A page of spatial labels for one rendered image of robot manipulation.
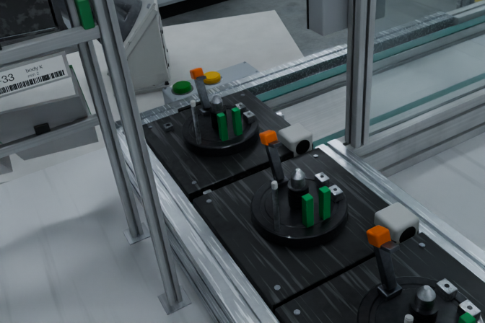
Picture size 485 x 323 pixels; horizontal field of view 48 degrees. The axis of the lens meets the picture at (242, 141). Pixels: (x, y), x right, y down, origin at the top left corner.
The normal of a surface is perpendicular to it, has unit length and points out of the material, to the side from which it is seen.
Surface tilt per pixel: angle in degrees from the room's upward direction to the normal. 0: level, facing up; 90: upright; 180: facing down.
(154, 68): 90
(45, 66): 90
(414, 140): 90
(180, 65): 0
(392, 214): 0
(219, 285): 0
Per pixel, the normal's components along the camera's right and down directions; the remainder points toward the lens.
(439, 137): 0.48, 0.47
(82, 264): -0.09, -0.82
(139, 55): 0.15, 0.55
